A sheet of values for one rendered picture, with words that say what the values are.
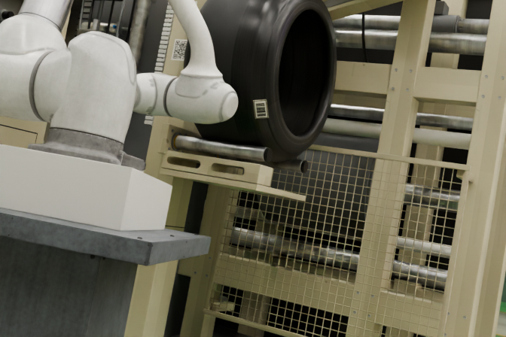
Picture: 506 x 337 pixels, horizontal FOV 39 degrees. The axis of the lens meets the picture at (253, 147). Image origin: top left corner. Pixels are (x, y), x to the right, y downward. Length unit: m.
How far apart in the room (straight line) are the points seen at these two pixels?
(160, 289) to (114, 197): 1.16
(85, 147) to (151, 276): 1.06
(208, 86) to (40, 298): 0.63
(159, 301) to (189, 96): 0.97
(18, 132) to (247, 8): 0.81
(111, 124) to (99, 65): 0.12
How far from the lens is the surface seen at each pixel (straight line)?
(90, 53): 1.49
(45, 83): 1.52
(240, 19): 2.18
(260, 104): 2.13
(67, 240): 1.26
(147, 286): 2.46
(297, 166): 2.43
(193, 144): 2.31
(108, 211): 1.36
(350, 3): 2.72
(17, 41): 1.60
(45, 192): 1.41
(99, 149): 1.46
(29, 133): 2.41
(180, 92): 1.74
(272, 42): 2.14
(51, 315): 1.42
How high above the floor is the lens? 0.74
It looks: 5 degrees up
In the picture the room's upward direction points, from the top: 10 degrees clockwise
